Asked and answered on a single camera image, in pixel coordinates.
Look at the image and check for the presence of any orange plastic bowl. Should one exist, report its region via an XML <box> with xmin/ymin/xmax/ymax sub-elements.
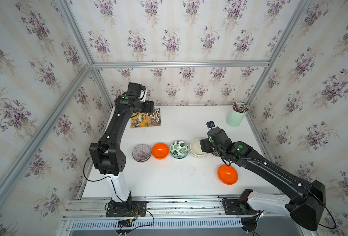
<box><xmin>152</xmin><ymin>143</ymin><xmax>170</xmax><ymax>160</ymax></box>
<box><xmin>217</xmin><ymin>165</ymin><xmax>239</xmax><ymax>185</ymax></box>

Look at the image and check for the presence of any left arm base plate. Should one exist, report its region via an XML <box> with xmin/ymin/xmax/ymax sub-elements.
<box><xmin>105</xmin><ymin>200</ymin><xmax>147</xmax><ymax>217</ymax></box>

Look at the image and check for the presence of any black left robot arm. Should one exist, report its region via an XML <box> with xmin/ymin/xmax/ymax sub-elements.
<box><xmin>89</xmin><ymin>82</ymin><xmax>154</xmax><ymax>204</ymax></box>

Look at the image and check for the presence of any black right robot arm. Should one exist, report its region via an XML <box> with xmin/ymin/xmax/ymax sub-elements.
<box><xmin>200</xmin><ymin>121</ymin><xmax>326</xmax><ymax>231</ymax></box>

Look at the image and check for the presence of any yellow illustrated children's book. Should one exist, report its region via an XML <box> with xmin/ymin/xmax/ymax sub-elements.
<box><xmin>131</xmin><ymin>108</ymin><xmax>161</xmax><ymax>128</ymax></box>

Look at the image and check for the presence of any mint green pen cup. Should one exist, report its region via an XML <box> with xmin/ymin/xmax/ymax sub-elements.
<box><xmin>226</xmin><ymin>102</ymin><xmax>250</xmax><ymax>127</ymax></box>

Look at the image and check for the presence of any pink striped bowl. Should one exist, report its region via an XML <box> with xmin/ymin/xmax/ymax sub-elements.
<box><xmin>132</xmin><ymin>144</ymin><xmax>152</xmax><ymax>162</ymax></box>

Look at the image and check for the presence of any green leaf bowl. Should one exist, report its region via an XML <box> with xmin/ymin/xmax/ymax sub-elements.
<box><xmin>169</xmin><ymin>140</ymin><xmax>189</xmax><ymax>156</ymax></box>

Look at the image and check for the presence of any small circuit board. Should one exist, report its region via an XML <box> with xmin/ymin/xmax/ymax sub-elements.
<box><xmin>117</xmin><ymin>219</ymin><xmax>134</xmax><ymax>228</ymax></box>

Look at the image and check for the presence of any green leaf bowl resting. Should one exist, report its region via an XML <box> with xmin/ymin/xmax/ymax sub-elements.
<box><xmin>171</xmin><ymin>153</ymin><xmax>188</xmax><ymax>159</ymax></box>

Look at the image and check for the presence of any aluminium mounting rail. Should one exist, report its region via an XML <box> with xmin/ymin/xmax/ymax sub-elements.
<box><xmin>63</xmin><ymin>195</ymin><xmax>239</xmax><ymax>220</ymax></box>

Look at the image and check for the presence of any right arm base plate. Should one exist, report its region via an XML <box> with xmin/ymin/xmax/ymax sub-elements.
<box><xmin>221</xmin><ymin>198</ymin><xmax>260</xmax><ymax>215</ymax></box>

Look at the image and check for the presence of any white ceramic bowl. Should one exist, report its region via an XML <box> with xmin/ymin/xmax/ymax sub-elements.
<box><xmin>190</xmin><ymin>138</ymin><xmax>207</xmax><ymax>158</ymax></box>

